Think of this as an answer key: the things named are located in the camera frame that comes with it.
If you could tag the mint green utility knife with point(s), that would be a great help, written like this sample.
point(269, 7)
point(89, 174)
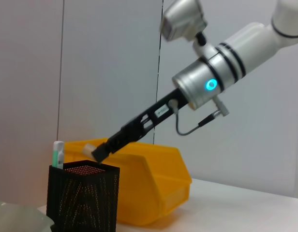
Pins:
point(58, 154)

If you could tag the yellow plastic bin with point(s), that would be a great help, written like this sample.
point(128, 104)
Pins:
point(151, 181)

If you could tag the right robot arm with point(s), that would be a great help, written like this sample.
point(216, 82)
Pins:
point(248, 46)

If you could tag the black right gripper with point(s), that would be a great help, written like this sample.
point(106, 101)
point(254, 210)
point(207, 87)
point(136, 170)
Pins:
point(158, 112)

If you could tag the black mesh pen holder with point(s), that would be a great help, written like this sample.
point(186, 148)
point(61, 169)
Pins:
point(83, 200)

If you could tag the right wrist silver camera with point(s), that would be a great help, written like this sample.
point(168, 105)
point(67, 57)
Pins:
point(180, 17)

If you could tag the small beige eraser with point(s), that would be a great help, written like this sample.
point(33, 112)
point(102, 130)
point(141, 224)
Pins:
point(87, 149)

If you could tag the pale green wavy glass bowl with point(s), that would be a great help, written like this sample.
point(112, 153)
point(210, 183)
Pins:
point(18, 217)

